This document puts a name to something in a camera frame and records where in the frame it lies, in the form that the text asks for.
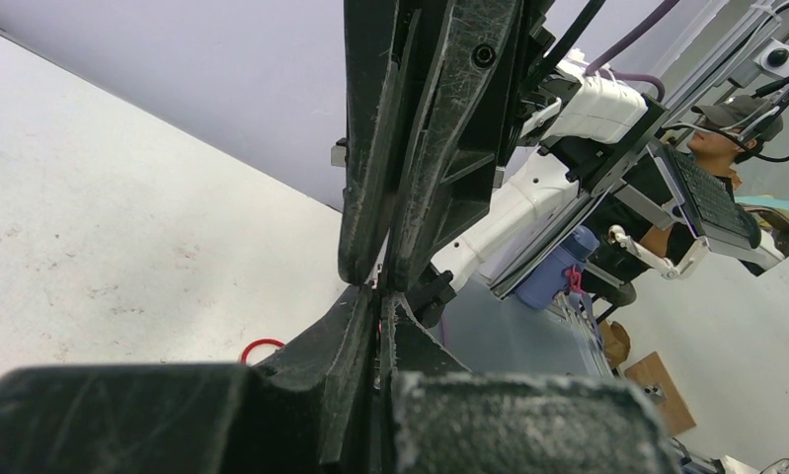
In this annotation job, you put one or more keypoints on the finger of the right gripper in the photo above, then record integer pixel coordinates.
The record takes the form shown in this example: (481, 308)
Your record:
(377, 42)
(445, 187)

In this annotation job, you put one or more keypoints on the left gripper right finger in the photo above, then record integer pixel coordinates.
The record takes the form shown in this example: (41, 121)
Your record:
(415, 419)

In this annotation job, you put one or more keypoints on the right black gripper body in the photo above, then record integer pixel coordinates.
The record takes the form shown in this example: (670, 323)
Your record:
(529, 48)

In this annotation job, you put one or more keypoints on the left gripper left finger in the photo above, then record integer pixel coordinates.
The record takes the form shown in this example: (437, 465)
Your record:
(312, 397)

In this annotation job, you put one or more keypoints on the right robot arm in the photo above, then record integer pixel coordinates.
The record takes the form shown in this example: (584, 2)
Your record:
(595, 125)

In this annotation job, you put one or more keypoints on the blue water bottle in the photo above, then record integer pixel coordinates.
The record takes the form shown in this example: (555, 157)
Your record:
(559, 271)

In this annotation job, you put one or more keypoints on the person with cap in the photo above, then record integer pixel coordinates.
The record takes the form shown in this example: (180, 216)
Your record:
(727, 134)

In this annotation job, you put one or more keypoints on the black keyboard on stand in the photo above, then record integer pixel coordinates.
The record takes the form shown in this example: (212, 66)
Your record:
(701, 202)

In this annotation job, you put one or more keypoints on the red cable lock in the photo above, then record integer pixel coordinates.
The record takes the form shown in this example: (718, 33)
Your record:
(256, 345)

